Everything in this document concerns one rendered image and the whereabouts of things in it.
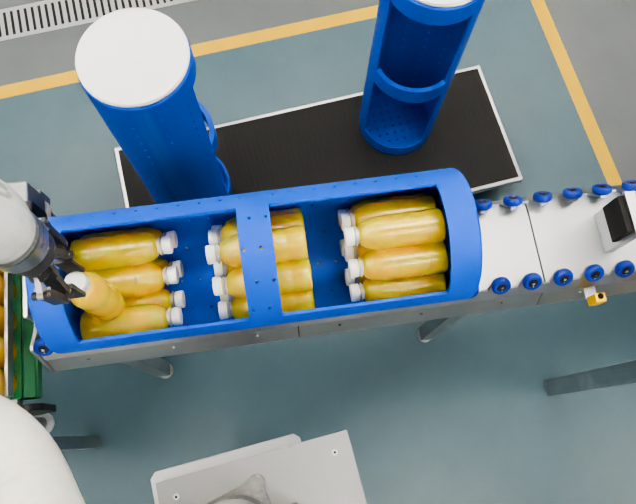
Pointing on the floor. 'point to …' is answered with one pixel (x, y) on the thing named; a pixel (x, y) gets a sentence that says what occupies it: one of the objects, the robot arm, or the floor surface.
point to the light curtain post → (603, 377)
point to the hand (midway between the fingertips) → (70, 278)
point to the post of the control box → (77, 442)
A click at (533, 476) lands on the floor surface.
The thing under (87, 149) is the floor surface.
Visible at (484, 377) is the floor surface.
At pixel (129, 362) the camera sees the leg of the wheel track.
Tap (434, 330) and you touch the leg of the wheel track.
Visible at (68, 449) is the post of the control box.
